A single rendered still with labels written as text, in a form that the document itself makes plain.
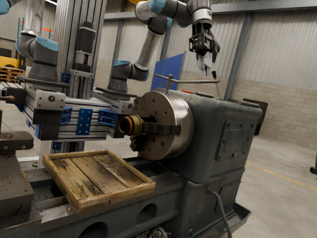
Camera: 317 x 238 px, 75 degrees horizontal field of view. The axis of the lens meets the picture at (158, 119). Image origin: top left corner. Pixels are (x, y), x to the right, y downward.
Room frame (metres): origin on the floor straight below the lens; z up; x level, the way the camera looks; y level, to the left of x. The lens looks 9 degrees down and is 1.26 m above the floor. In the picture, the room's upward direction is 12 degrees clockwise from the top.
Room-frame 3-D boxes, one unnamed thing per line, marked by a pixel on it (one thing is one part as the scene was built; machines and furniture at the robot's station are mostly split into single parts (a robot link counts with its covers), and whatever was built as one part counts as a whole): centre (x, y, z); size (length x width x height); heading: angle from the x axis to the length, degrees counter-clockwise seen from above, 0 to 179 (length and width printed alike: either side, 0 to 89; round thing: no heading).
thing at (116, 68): (1.53, 0.34, 1.33); 0.13 x 0.12 x 0.14; 114
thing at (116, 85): (1.53, 0.34, 1.21); 0.15 x 0.15 x 0.10
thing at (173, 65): (7.93, 0.15, 1.18); 4.12 x 0.80 x 2.35; 14
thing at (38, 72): (1.18, 0.70, 1.21); 0.15 x 0.15 x 0.10
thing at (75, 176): (0.75, 0.19, 0.89); 0.36 x 0.30 x 0.04; 45
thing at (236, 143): (1.25, -0.27, 1.06); 0.59 x 0.48 x 0.39; 135
